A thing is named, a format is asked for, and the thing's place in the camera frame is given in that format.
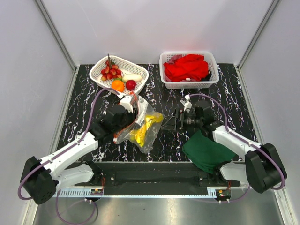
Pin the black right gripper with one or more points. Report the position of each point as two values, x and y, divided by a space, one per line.
173 123

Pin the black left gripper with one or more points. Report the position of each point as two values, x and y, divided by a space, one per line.
133 115

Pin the yellow fake banana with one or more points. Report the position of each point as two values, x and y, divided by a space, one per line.
139 135

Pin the clear zip top bag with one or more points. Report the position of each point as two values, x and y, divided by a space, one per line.
144 108

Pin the orange fake fruit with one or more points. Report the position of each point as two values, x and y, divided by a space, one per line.
118 85

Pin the red fake apple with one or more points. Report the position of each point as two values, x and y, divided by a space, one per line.
130 85

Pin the pale cream fake food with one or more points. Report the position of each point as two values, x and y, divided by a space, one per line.
135 77

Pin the red fake strawberry bunch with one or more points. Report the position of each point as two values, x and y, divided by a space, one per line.
111 71

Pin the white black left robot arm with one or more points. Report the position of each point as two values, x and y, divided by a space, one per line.
42 178

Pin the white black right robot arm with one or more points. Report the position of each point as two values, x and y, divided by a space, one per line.
261 168

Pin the folded green cloth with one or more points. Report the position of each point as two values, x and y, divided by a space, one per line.
206 154

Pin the white oval perforated basket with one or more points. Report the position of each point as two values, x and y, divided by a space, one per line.
126 67

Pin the red cloth in basket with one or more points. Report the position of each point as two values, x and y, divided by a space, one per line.
191 67

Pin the white rectangular slotted basket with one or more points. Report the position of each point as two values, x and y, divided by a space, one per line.
208 57

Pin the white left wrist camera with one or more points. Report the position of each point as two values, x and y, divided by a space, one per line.
129 102

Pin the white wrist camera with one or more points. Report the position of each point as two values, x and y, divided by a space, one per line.
187 105
129 102

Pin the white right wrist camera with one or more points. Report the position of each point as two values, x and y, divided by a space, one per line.
187 105

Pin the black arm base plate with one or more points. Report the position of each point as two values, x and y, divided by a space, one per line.
158 179

